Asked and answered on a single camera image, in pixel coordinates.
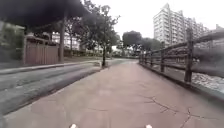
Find pale low building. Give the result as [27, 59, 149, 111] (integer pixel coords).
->
[49, 31, 83, 52]

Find brown wooden board fence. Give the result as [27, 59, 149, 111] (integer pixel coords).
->
[22, 35, 61, 66]

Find river water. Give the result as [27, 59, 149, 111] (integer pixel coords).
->
[163, 64, 224, 94]

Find dark concrete kerb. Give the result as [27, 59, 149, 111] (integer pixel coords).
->
[138, 62, 224, 103]

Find dark wooden rail fence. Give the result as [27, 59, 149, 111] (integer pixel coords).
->
[138, 28, 224, 84]

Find tall pale apartment buildings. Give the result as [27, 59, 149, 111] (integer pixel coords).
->
[152, 3, 224, 49]

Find row of trees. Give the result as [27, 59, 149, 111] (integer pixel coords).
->
[0, 0, 121, 68]

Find red paved path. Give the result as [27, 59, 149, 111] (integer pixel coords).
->
[0, 59, 224, 128]

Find distant dark trees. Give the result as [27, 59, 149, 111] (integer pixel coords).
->
[121, 30, 164, 56]

